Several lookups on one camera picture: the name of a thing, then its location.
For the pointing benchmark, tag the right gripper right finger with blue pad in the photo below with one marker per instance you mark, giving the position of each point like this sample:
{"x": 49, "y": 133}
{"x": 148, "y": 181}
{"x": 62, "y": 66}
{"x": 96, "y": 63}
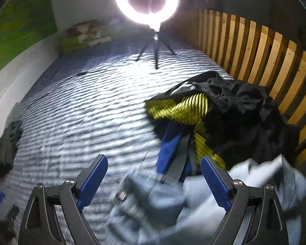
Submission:
{"x": 253, "y": 215}

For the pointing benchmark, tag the ring light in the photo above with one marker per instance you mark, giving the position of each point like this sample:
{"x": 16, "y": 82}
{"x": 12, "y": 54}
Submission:
{"x": 148, "y": 12}

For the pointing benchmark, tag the blue striped bed quilt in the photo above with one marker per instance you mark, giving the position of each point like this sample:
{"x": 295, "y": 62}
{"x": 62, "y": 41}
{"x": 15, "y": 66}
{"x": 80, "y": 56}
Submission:
{"x": 93, "y": 102}

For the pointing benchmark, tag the black yellow sweater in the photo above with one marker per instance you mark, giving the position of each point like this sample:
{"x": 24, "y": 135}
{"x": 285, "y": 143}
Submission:
{"x": 232, "y": 120}

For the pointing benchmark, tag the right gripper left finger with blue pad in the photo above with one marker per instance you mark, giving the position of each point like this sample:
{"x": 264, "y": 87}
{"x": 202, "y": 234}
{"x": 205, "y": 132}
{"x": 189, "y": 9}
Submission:
{"x": 40, "y": 223}

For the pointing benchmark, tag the dark grey knit garment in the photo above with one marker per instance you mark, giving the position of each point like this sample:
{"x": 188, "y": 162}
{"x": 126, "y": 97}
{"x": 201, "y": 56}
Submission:
{"x": 9, "y": 146}

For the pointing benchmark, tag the blue grey garment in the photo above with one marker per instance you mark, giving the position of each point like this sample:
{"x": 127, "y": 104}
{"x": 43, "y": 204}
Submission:
{"x": 177, "y": 156}

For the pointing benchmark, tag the black tripod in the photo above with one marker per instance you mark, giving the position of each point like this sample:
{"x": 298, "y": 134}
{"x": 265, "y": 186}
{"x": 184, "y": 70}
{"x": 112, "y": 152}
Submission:
{"x": 155, "y": 39}

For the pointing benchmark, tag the light blue denim jeans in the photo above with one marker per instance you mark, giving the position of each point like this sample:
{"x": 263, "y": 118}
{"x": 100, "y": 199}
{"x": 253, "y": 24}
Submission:
{"x": 153, "y": 209}

